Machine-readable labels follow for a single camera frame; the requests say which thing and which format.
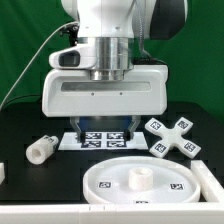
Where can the white cross-shaped table base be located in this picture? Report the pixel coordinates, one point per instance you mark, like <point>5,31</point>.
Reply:
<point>170,138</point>

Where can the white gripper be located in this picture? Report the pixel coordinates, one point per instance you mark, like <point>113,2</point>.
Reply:
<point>71,93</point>

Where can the white marker sheet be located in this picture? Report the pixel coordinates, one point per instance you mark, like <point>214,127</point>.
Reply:
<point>102,141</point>

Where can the white left border block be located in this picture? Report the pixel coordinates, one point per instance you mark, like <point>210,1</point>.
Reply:
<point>2,173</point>

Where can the white right border rail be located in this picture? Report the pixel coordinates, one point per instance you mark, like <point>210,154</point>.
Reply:
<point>211,189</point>

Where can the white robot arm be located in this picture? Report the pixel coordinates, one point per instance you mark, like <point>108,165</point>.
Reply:
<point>107,72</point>

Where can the white round table top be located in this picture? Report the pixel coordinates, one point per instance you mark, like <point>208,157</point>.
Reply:
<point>140,179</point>

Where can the white front border rail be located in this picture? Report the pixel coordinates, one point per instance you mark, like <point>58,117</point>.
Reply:
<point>182,213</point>

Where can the white border rail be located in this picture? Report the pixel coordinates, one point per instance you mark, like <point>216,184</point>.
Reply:
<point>182,213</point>
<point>211,189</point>

